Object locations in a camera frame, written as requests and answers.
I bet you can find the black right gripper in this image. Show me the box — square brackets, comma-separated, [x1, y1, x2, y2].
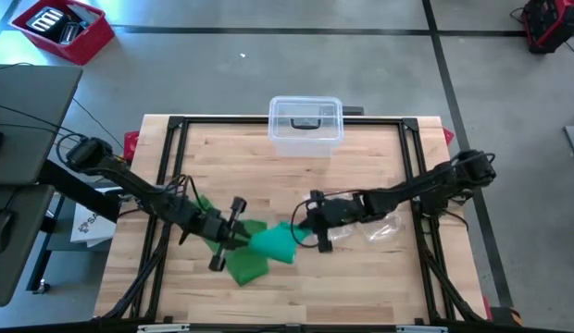
[296, 189, 365, 253]

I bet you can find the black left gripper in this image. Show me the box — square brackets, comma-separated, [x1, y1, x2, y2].
[196, 197, 254, 272]

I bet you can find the teal green elastic bandage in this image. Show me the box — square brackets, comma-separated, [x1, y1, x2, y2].
[246, 220, 311, 265]

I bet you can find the clear plastic zip bag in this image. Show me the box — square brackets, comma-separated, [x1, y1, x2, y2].
[300, 192, 358, 242]
[358, 210, 405, 244]

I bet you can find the dark green elastic bandage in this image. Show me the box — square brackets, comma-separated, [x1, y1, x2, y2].
[193, 193, 269, 287]

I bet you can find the clear plastic storage box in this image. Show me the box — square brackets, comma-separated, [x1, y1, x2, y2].
[268, 95, 344, 159]

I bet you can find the clear lid with black handle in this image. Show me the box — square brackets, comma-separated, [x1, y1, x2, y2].
[268, 95, 344, 142]

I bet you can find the white printed sheet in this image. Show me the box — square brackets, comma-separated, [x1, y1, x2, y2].
[69, 203, 118, 249]

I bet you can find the black desk support beam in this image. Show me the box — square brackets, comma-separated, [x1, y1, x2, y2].
[36, 159, 122, 223]

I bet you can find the dark desk leg with caster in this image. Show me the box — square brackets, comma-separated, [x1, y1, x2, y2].
[26, 196, 61, 296]

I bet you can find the grey desk top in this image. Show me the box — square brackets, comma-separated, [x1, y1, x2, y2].
[0, 64, 83, 186]
[0, 184, 56, 307]

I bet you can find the black computer mouse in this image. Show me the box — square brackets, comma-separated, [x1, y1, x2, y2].
[0, 210, 15, 254]

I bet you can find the red plastic crate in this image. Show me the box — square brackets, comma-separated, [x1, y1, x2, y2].
[11, 0, 116, 66]

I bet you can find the black and silver device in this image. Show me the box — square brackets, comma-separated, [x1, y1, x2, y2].
[58, 21, 87, 46]

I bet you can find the grey sheet in crate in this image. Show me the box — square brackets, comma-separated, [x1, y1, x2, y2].
[67, 3, 101, 24]

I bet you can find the black device with white stripes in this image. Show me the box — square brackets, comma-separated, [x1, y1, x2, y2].
[26, 6, 66, 34]

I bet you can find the red and black equipment case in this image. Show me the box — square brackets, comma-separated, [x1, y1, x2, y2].
[520, 0, 574, 56]

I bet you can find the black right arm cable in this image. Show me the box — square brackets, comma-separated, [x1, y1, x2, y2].
[289, 202, 317, 250]

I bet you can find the white metal bracket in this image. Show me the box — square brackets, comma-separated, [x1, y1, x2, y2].
[137, 323, 191, 333]
[396, 325, 449, 333]

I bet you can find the black aluminium table frame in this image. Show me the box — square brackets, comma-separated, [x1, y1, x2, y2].
[94, 115, 487, 325]

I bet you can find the black floor cable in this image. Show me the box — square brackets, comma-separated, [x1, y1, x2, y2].
[71, 96, 126, 150]

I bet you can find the black desk cable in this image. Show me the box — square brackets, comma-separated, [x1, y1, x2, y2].
[0, 104, 84, 141]
[0, 122, 69, 139]

